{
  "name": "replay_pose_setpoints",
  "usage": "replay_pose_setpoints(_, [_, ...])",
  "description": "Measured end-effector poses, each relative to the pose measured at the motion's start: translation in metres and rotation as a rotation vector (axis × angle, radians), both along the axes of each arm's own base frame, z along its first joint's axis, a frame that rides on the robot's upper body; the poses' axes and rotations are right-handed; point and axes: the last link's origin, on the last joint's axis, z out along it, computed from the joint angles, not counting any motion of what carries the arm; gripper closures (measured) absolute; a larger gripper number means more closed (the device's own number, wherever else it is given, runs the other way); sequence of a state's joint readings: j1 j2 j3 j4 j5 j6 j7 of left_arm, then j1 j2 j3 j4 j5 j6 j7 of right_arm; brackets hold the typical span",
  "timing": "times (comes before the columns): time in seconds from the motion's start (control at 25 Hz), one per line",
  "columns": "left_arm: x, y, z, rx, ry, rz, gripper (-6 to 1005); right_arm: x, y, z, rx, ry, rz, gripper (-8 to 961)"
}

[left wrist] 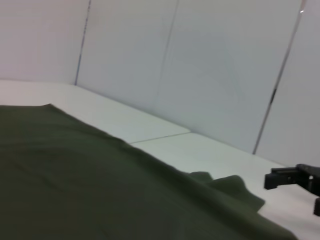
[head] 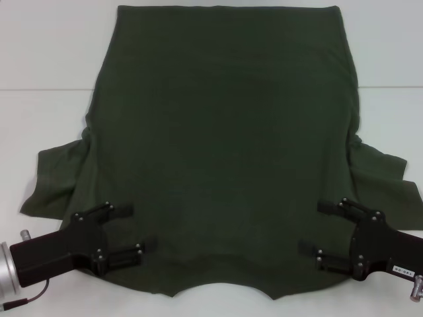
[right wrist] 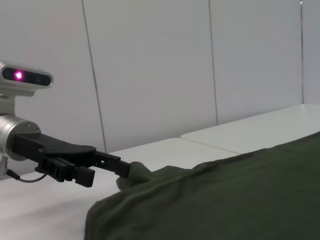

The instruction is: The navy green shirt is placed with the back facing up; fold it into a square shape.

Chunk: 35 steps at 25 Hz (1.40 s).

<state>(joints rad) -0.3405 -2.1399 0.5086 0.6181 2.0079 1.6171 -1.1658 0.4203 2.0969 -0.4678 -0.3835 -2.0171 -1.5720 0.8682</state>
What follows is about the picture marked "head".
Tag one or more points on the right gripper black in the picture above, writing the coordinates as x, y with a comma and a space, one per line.
380, 244

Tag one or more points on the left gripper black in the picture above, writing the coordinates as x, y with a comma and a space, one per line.
66, 246

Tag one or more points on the dark green t-shirt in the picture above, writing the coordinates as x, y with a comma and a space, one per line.
218, 132

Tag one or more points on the left wrist silver connector stub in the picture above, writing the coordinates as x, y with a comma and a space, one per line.
25, 235

